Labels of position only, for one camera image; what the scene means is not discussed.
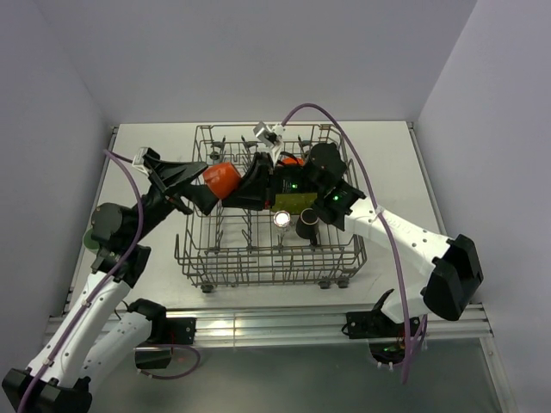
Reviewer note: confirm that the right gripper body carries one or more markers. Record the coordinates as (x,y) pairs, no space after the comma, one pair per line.
(293,179)

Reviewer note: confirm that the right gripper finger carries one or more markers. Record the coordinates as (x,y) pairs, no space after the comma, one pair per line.
(251,194)
(261,167)

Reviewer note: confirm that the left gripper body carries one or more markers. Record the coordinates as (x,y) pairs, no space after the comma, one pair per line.
(157,205)

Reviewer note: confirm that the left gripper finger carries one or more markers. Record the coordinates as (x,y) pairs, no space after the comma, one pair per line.
(171,177)
(202,197)

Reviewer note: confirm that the orange bowl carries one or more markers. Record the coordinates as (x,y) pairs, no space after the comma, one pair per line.
(290,161)

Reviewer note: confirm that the orange brown mug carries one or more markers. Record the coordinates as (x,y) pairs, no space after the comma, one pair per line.
(222,179)

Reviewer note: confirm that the clear drinking glass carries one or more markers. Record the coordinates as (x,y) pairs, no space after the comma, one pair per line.
(282,221)

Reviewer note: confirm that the green dotted plate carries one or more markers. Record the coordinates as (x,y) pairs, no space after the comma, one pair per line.
(294,204)

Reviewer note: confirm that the dark brown mug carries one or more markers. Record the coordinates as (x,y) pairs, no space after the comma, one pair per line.
(307,226)

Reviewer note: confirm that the pale green cup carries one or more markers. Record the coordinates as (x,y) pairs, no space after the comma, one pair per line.
(89,242)

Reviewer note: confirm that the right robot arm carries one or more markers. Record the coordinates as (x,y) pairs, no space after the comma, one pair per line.
(450,267)

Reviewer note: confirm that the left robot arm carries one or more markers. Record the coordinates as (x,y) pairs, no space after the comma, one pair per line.
(61,377)

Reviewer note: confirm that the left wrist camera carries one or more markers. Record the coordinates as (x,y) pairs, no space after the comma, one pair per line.
(141,161)

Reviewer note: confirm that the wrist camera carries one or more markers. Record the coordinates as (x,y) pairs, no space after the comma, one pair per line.
(141,161)
(272,137)

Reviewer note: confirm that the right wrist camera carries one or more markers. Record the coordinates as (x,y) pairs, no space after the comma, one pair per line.
(272,137)

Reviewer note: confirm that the grey wire dish rack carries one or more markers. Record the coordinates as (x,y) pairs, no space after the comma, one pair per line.
(234,247)

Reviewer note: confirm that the aluminium mounting rail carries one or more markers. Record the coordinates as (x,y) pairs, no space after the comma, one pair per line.
(309,325)

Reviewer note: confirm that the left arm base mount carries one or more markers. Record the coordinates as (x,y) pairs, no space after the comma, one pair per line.
(169,353)

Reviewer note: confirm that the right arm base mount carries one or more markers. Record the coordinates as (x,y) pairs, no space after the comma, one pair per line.
(371,324)

